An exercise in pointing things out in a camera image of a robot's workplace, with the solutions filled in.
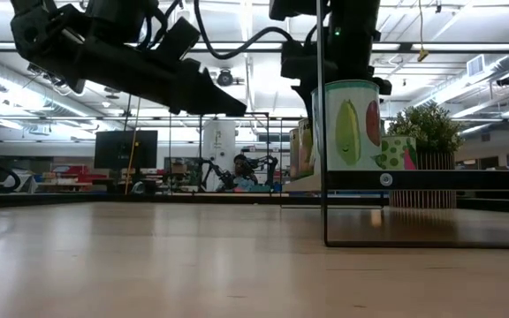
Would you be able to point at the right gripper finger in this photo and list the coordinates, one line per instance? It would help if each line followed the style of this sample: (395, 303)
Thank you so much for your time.
(304, 99)
(385, 87)

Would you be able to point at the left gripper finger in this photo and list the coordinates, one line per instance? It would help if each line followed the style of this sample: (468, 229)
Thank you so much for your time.
(206, 99)

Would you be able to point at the corn picture tin can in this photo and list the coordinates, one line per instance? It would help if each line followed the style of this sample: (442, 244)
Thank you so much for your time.
(347, 132)

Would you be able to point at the green dotted peas can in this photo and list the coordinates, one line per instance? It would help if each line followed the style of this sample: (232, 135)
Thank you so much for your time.
(396, 154)

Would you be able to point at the black background robot arm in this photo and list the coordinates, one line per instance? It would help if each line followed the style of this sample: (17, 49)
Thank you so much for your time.
(219, 174)
(265, 161)

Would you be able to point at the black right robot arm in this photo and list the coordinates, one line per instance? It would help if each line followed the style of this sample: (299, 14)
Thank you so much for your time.
(356, 44)

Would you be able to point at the small round ceiling lamp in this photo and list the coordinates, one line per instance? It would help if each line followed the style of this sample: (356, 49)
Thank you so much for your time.
(112, 90)

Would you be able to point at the white round pillar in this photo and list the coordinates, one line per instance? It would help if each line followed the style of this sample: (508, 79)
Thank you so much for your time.
(219, 137)

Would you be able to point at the yellow hanging tag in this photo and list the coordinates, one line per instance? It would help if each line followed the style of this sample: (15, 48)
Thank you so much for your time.
(422, 55)

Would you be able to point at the black ceiling spotlight cluster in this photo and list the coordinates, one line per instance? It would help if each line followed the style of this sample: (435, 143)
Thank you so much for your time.
(58, 81)

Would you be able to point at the green potted plant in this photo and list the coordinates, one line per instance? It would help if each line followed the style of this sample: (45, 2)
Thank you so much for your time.
(427, 128)

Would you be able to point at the person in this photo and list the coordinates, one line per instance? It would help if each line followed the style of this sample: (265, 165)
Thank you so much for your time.
(240, 165)

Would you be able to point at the black monitor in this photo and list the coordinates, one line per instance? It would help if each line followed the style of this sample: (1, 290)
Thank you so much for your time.
(113, 150)

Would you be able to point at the yellow pole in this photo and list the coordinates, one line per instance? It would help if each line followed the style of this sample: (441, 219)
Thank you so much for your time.
(131, 150)

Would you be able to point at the white air vent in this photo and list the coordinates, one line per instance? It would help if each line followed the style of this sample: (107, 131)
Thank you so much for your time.
(475, 66)

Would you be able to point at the red storage boxes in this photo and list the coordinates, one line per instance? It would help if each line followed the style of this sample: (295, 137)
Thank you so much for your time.
(75, 170)

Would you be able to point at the black ceiling projector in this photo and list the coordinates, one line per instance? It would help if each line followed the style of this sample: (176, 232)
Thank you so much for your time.
(506, 80)

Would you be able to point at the round black ceiling camera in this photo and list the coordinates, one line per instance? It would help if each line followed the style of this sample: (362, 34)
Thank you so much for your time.
(225, 78)

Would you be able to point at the silver ventilation duct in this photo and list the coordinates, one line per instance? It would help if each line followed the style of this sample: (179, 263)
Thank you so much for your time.
(16, 90)

